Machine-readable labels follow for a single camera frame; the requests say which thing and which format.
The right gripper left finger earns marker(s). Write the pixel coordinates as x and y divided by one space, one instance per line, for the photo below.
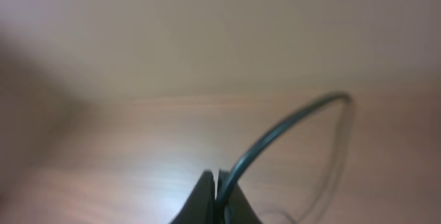
199 206

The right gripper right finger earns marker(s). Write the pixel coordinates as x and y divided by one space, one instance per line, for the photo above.
237 210

